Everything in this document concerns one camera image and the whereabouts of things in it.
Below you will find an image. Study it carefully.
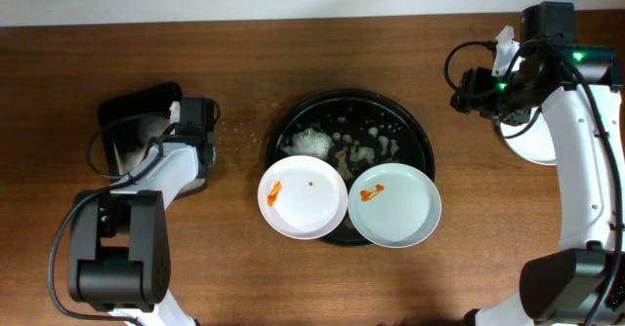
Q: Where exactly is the right black cable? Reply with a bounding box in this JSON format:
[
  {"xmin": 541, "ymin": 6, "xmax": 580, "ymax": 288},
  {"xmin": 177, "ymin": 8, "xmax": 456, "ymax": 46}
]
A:
[{"xmin": 442, "ymin": 38, "xmax": 625, "ymax": 326}]

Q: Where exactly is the black rectangular soap tray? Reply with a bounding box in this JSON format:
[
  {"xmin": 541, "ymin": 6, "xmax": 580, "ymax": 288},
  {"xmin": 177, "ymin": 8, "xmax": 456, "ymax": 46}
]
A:
[{"xmin": 96, "ymin": 81, "xmax": 211, "ymax": 200}]

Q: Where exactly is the white plate bottom left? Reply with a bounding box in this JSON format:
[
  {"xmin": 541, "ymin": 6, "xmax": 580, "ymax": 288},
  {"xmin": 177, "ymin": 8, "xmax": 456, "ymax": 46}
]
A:
[{"xmin": 257, "ymin": 155, "xmax": 348, "ymax": 240}]

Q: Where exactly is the pale blue plate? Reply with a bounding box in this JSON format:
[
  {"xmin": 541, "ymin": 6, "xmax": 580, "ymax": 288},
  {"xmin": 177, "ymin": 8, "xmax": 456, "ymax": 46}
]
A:
[{"xmin": 348, "ymin": 163, "xmax": 442, "ymax": 249}]

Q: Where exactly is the black round tray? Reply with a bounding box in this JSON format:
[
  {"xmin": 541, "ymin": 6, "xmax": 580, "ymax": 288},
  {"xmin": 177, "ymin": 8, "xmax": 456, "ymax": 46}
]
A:
[{"xmin": 266, "ymin": 89, "xmax": 435, "ymax": 246}]

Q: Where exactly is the white plate top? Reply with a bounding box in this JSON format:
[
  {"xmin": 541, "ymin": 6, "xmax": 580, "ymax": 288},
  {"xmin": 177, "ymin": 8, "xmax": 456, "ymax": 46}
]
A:
[{"xmin": 500, "ymin": 117, "xmax": 557, "ymax": 166}]

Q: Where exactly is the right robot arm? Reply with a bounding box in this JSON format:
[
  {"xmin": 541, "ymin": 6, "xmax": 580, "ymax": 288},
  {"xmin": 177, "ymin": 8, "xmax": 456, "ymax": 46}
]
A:
[{"xmin": 450, "ymin": 1, "xmax": 624, "ymax": 325}]

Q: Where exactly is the white plate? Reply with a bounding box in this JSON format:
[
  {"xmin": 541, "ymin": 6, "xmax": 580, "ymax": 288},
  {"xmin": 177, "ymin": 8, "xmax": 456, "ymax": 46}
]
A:
[
  {"xmin": 257, "ymin": 155, "xmax": 348, "ymax": 240},
  {"xmin": 500, "ymin": 117, "xmax": 557, "ymax": 166}
]

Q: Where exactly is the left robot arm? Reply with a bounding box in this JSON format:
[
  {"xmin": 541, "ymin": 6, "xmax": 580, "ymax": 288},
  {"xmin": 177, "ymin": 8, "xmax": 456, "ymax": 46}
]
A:
[{"xmin": 54, "ymin": 98, "xmax": 221, "ymax": 325}]

